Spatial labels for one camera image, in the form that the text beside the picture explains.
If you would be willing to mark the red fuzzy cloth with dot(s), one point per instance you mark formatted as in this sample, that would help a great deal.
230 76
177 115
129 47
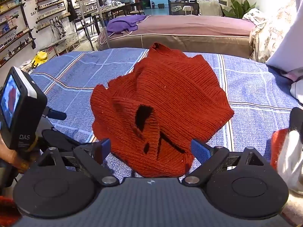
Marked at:
8 210

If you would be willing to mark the white covered chair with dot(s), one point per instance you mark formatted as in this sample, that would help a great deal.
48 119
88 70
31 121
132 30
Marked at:
210 7

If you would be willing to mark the white cloth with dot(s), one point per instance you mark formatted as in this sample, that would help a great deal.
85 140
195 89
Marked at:
288 47

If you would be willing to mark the yellow stool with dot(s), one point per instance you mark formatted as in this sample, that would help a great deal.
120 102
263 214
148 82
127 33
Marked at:
40 56

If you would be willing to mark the purple blanket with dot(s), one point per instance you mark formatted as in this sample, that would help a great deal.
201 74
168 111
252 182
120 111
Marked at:
123 23

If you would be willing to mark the potted green plant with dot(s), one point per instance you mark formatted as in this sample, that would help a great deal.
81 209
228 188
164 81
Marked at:
239 9

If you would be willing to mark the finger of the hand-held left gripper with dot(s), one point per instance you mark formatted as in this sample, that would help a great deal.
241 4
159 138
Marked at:
59 138

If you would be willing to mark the red knit sweater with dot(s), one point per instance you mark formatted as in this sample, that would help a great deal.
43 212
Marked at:
165 94

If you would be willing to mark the mauve bed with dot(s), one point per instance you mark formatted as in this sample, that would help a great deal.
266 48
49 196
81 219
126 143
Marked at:
189 28

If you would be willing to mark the black hanging apron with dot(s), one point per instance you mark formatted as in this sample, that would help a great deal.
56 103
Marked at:
71 7

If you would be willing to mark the white pink pillow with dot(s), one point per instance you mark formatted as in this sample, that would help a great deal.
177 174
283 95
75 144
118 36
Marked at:
297 89

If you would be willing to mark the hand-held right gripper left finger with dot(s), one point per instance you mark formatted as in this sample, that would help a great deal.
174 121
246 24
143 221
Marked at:
105 147

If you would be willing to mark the stool with white cover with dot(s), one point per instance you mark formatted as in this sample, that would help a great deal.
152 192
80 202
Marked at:
187 8

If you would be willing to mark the clear plastic bag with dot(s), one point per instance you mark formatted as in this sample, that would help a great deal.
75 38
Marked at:
103 40

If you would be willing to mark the white fuzzy folded sweater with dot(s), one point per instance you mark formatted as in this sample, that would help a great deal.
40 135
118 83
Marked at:
291 160

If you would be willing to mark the cluttered work table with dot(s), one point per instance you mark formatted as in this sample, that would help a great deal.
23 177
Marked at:
111 8

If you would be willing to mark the dark chair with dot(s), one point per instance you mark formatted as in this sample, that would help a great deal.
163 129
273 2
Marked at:
137 6

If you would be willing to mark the orange red folded garment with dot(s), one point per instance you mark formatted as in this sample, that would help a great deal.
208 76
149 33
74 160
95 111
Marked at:
278 146

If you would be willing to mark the black cloth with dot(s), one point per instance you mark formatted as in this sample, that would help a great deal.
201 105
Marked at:
297 120

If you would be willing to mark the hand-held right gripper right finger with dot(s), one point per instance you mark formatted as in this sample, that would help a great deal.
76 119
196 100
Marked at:
200 150

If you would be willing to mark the person's left hand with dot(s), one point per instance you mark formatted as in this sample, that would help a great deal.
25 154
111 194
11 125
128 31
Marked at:
7 151

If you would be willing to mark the dark wooden cabinet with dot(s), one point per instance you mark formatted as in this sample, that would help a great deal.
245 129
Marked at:
180 0

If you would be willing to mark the floral quilt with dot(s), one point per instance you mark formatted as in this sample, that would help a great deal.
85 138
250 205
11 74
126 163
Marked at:
265 35

